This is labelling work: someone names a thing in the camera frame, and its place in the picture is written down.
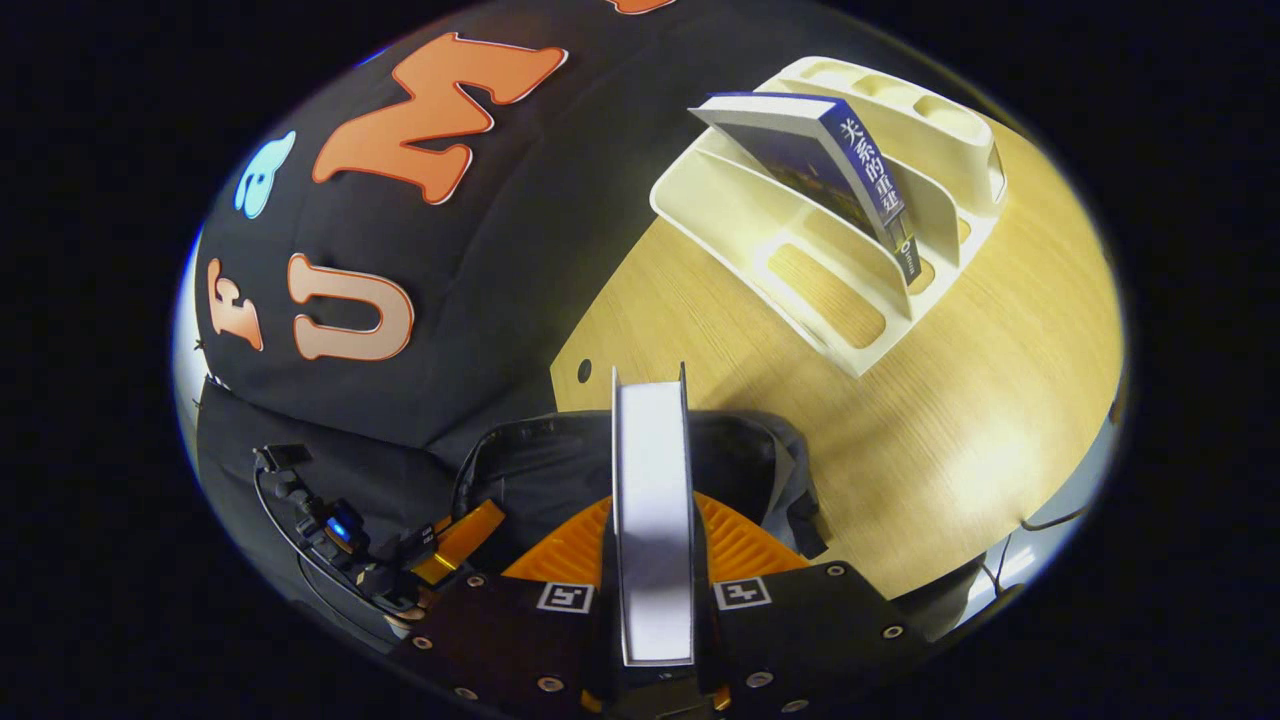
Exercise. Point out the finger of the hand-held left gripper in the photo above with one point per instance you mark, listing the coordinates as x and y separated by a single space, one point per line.
460 540

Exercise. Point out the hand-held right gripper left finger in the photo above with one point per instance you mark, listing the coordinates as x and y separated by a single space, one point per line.
500 640

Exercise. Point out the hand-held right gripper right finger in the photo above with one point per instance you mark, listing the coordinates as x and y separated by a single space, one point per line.
800 640

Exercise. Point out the grey schoolbag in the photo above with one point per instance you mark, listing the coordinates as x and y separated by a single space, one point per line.
550 470

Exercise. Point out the cream plastic bookshelf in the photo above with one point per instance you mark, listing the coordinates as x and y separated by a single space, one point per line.
760 230

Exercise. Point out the blue cover book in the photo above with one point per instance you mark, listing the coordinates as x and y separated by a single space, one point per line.
800 150

